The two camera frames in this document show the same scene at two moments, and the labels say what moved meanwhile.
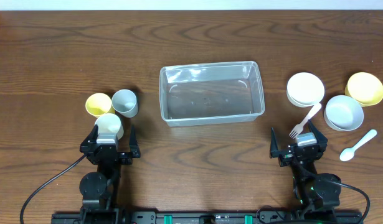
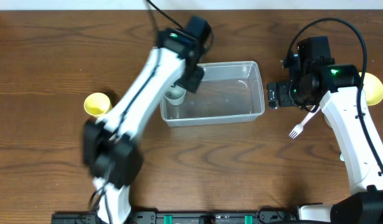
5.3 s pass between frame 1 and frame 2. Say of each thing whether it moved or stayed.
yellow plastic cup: stayed
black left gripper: moved
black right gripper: moved
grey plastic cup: moved
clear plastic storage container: stayed
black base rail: stayed
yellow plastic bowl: stayed
